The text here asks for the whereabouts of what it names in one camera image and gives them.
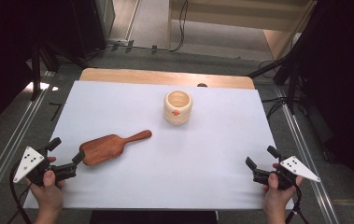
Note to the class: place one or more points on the brown wooden hairbrush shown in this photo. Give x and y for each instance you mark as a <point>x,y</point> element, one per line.
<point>103,149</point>

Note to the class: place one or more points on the dark curtain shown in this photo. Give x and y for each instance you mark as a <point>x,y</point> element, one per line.
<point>342,77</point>
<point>6,46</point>

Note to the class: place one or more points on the silver metal floor rail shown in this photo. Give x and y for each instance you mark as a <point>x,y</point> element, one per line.
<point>9,146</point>
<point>308,165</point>

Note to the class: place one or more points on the person's dark clothing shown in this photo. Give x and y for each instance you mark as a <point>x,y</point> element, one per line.
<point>152,218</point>

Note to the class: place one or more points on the beige wooden frame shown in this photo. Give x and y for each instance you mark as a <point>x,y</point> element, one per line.
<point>243,18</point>

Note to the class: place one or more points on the person's left hand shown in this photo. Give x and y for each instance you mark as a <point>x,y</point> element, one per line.
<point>48,196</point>

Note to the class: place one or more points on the person's right hand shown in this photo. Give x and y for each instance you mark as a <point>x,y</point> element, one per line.
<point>276,199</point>

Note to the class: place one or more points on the black metal stand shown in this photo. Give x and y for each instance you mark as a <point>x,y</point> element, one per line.
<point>292,87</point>
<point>36,74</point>

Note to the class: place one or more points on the black cabinet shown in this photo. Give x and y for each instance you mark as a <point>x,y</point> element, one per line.
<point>86,28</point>

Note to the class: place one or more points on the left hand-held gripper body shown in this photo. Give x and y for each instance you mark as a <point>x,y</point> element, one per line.
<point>28,163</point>

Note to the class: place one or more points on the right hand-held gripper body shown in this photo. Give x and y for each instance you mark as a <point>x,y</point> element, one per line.
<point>299,168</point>

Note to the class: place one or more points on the white table mat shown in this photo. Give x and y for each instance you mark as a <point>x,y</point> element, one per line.
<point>165,174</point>

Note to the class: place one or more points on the cream cup with orange dot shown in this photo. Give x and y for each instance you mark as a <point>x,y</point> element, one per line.
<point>177,117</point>

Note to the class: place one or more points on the light wooden table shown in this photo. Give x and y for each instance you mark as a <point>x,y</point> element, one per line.
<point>134,76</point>

